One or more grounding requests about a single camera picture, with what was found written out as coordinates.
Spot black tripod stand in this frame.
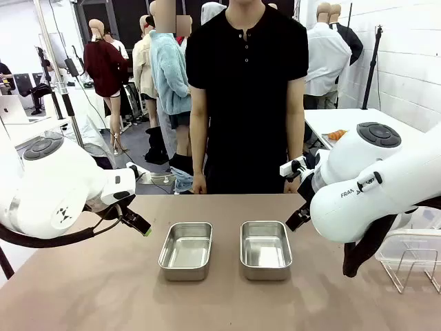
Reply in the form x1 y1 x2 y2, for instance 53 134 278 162
361 24 385 111

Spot metal wire lid rack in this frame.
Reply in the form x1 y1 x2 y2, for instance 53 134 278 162
380 249 441 294

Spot mannequin in black jacket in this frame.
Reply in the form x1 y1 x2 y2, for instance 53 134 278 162
329 3 365 67

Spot silver laptop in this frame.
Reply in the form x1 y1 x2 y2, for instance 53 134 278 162
0 94 51 126

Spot blue denim cloth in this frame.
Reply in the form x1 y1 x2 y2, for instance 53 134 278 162
170 166 194 194

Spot person's right hand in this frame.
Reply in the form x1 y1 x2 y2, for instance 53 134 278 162
191 171 208 195

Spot mannequin in white shirt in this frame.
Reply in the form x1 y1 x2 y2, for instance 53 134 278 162
304 2 353 110

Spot black slanted rod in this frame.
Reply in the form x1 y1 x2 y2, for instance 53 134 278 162
0 245 15 281

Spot mannequin in grey hood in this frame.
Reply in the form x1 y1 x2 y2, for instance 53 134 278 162
201 1 227 26

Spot rectangular stainless steel container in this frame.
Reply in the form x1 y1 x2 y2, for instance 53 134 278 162
157 221 214 282
239 220 294 282

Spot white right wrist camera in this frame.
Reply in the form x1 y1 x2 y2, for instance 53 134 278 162
279 155 308 179

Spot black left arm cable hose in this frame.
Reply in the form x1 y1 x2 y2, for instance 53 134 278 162
0 205 124 250

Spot mannequin in blue fleece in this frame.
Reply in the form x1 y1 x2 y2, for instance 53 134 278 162
147 0 194 167

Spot white office desk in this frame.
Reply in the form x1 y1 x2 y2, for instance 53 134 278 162
0 117 70 146

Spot person's black henley shirt torso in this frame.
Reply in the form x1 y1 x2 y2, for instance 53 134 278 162
185 0 309 195

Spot mannequin in beige shirt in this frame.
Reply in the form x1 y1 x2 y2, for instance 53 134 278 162
132 15 159 129

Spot person's right forearm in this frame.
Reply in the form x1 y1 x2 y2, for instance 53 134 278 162
189 110 212 175

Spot mannequin in maroon top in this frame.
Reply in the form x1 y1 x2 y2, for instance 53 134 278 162
83 19 130 157

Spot person's left forearm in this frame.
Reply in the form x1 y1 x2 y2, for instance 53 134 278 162
286 110 307 163

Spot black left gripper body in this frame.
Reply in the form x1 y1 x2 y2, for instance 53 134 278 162
84 195 137 220

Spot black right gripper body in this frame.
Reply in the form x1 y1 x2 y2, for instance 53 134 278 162
296 170 316 208

